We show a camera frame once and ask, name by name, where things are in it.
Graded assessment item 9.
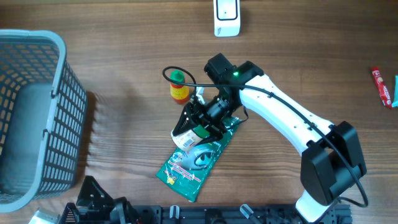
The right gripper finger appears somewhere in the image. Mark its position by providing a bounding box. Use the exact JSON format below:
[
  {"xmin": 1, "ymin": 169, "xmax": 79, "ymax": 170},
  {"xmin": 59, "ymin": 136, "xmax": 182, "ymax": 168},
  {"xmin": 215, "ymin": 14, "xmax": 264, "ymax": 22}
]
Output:
[
  {"xmin": 195, "ymin": 129, "xmax": 227, "ymax": 146},
  {"xmin": 172, "ymin": 107, "xmax": 198, "ymax": 136}
]

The green lid jar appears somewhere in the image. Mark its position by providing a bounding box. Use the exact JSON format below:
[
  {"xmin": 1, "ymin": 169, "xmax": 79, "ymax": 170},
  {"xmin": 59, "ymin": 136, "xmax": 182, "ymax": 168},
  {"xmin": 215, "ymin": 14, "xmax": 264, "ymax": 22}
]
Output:
[{"xmin": 171, "ymin": 125, "xmax": 210, "ymax": 152}]

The red yellow sauce bottle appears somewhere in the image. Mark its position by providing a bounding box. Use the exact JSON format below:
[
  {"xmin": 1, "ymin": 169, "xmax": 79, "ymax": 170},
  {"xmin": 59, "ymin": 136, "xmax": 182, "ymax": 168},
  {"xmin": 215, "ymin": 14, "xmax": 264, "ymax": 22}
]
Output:
[{"xmin": 170, "ymin": 70, "xmax": 190, "ymax": 104}]

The green 3M glove packet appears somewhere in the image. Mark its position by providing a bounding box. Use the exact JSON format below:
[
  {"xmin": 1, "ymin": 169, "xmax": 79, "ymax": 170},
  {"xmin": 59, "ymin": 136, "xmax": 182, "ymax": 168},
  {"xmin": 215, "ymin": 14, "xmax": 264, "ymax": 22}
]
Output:
[{"xmin": 156, "ymin": 116, "xmax": 241, "ymax": 202}]

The red snack bar wrapper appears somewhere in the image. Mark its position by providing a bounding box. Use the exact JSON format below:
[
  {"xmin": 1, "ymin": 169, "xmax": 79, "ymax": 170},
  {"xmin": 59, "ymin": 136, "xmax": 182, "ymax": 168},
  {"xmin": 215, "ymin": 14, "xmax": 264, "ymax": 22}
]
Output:
[{"xmin": 371, "ymin": 67, "xmax": 392, "ymax": 109}]

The light green tissue packet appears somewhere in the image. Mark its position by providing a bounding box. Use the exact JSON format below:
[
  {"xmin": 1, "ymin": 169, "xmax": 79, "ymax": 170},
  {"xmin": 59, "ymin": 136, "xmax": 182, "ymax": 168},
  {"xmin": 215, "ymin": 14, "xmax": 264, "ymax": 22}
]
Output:
[{"xmin": 392, "ymin": 75, "xmax": 398, "ymax": 108}]

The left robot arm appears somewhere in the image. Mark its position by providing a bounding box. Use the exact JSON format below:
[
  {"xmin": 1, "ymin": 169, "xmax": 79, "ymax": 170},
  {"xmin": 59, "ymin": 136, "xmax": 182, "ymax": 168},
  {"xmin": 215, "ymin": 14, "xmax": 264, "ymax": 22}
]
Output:
[{"xmin": 59, "ymin": 175, "xmax": 142, "ymax": 224}]

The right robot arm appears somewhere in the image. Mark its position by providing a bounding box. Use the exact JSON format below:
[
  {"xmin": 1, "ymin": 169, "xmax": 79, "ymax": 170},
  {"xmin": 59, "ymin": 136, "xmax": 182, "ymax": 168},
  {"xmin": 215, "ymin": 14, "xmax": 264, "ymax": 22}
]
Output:
[{"xmin": 171, "ymin": 54, "xmax": 367, "ymax": 223}]

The white barcode scanner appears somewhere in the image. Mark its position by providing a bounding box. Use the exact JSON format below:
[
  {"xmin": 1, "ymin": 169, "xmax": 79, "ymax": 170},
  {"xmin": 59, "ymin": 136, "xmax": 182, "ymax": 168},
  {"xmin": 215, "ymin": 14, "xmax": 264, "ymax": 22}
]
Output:
[{"xmin": 213, "ymin": 0, "xmax": 241, "ymax": 37}]

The grey plastic mesh basket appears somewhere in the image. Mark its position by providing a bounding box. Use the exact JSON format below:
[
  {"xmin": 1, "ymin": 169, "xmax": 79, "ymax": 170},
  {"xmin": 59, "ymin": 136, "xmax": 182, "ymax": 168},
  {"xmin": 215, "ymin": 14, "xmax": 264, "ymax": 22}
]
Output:
[{"xmin": 1, "ymin": 29, "xmax": 88, "ymax": 213}]

